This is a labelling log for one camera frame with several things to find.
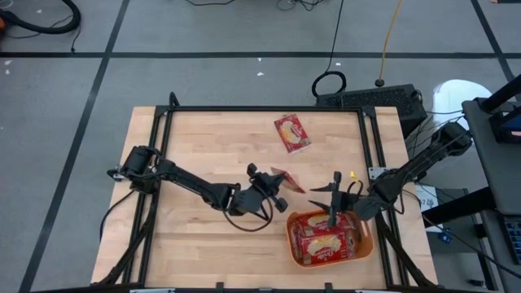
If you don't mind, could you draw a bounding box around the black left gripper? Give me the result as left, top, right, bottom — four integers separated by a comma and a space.
227, 163, 288, 216

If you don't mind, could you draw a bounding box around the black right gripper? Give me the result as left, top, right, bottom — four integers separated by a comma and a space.
308, 171, 370, 228

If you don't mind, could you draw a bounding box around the orange plastic basket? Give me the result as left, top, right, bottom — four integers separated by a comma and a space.
286, 209, 374, 269

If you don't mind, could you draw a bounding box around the white paper label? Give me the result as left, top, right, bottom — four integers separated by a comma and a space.
415, 185, 440, 212

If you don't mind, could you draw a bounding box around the black computer tower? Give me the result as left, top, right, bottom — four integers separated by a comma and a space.
315, 84, 428, 139

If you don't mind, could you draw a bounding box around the black desk beam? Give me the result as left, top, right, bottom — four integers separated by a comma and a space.
421, 186, 498, 229

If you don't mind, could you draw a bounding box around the grey side desk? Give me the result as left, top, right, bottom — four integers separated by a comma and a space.
462, 97, 521, 216

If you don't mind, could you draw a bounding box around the black keyboard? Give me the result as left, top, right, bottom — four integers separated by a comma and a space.
502, 215, 521, 265

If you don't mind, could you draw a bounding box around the dark device with blue screen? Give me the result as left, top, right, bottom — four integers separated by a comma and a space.
488, 109, 521, 144

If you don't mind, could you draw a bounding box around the black monitor pole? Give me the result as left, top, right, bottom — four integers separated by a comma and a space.
479, 75, 521, 113

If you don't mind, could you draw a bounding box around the black left gripper cable loop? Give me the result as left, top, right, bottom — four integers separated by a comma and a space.
221, 199, 274, 234

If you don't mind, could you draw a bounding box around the black metal table frame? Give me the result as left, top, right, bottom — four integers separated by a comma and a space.
95, 91, 439, 293

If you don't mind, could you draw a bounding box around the yellow cable with black plug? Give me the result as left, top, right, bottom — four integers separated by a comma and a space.
374, 0, 404, 89

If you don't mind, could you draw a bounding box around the black coiled floor cable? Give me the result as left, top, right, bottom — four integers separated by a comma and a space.
311, 0, 348, 98

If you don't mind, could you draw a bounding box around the black left arm base cable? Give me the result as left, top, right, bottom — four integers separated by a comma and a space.
99, 189, 138, 242

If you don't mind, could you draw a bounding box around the black vacuum hose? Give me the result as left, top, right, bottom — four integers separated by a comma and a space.
0, 0, 81, 36

